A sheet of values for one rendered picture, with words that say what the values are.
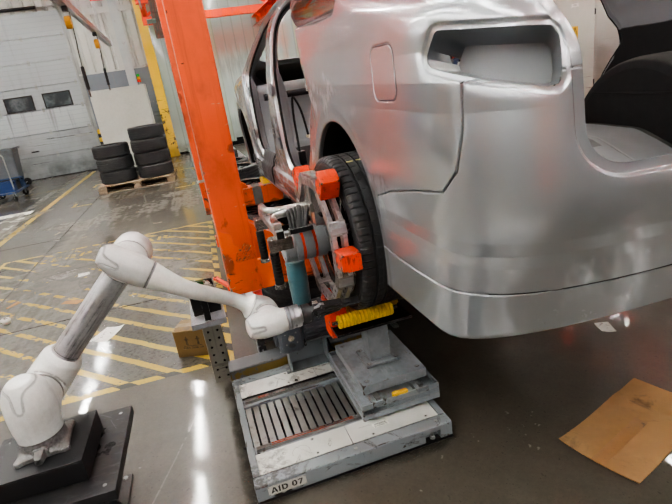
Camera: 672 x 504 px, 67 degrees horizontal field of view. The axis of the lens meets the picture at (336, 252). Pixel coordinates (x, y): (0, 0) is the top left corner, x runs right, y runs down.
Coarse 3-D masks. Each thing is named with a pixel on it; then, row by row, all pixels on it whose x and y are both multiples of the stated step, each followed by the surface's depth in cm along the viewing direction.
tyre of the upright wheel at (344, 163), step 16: (320, 160) 208; (336, 160) 196; (352, 160) 195; (352, 176) 189; (352, 192) 184; (368, 192) 185; (352, 208) 183; (368, 208) 183; (352, 224) 184; (368, 224) 183; (368, 240) 183; (368, 256) 184; (384, 256) 186; (368, 272) 186; (384, 272) 189; (368, 288) 191; (384, 288) 194; (368, 304) 201
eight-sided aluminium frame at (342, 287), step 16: (304, 176) 204; (304, 192) 220; (320, 208) 190; (336, 208) 187; (336, 224) 184; (336, 240) 184; (320, 256) 234; (336, 272) 190; (352, 272) 190; (320, 288) 226; (336, 288) 196
